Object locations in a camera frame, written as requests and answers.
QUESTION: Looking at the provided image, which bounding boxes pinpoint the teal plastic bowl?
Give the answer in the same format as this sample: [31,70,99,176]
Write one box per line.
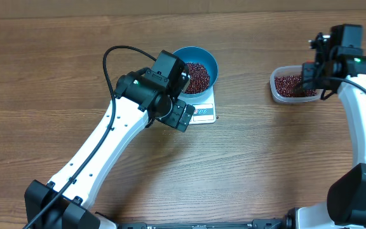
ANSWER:
[173,46,219,88]

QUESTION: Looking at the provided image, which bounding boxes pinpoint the white digital kitchen scale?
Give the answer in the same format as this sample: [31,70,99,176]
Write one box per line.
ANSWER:
[179,87,217,125]

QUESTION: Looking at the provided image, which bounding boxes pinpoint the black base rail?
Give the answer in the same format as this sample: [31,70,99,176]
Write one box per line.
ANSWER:
[116,218,341,229]

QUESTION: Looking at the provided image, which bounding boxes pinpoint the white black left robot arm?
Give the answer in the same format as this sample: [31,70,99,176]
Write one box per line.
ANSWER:
[24,50,194,228]

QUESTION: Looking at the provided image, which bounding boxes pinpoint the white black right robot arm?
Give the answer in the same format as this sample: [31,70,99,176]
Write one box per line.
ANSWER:
[293,24,366,228]

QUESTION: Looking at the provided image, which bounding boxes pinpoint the red beans in bowl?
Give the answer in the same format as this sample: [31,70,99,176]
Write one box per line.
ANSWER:
[185,62,210,94]

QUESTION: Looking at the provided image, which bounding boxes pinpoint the clear container of red beans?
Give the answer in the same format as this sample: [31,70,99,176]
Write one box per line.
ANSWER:
[269,66,322,104]

